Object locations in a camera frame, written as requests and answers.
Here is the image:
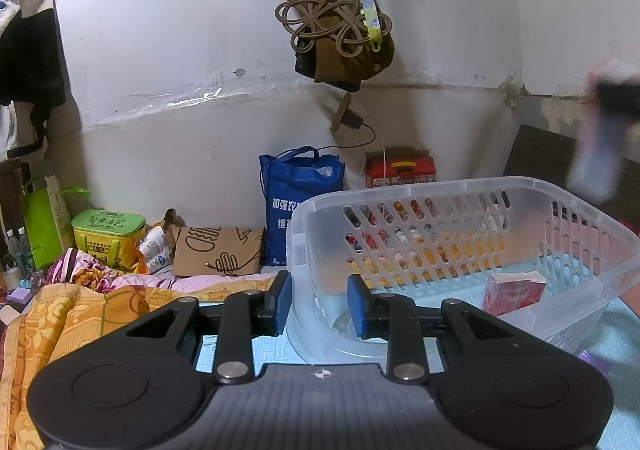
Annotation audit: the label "red tissue packet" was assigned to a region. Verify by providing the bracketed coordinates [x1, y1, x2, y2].
[482, 271, 547, 317]

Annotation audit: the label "translucent white plastic basket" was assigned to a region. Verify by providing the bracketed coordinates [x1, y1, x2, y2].
[286, 177, 639, 364]

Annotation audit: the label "blue white scrunchie bundle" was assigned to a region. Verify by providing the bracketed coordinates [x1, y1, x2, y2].
[567, 60, 639, 205]

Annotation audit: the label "brown paper burger bag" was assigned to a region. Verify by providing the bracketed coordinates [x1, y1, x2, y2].
[162, 208, 264, 277]

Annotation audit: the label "white tube bottles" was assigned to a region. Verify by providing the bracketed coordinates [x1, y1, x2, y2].
[137, 225, 171, 274]

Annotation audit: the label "yellow green lidded box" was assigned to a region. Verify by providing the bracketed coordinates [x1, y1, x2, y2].
[72, 209, 145, 271]

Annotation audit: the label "pink floral quilt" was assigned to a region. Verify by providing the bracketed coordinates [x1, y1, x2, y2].
[44, 248, 277, 295]

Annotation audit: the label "orange floral blanket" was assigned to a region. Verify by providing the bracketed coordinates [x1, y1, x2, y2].
[1, 275, 274, 449]

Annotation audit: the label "purple small box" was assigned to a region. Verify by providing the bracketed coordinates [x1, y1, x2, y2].
[8, 287, 32, 306]

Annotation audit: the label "green paper shopping bag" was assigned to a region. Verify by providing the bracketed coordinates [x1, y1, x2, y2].
[22, 176, 90, 269]

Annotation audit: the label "water bottles at left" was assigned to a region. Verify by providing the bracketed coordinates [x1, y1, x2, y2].
[6, 227, 36, 280]

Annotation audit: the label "red gift box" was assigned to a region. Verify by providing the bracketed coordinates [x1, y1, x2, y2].
[366, 147, 436, 188]

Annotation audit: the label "dark wooden headboard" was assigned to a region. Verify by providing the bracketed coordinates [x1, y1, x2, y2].
[503, 125, 640, 234]

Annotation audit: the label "blue non-woven tote bag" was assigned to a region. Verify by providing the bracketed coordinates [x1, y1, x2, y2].
[259, 145, 345, 266]

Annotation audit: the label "black white hanging garment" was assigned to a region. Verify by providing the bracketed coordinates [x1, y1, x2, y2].
[1, 0, 66, 162]

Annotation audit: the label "brown hanging bag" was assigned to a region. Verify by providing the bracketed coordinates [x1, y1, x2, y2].
[274, 0, 395, 92]

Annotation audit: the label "black wall charger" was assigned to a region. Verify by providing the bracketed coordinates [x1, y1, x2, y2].
[341, 110, 363, 130]

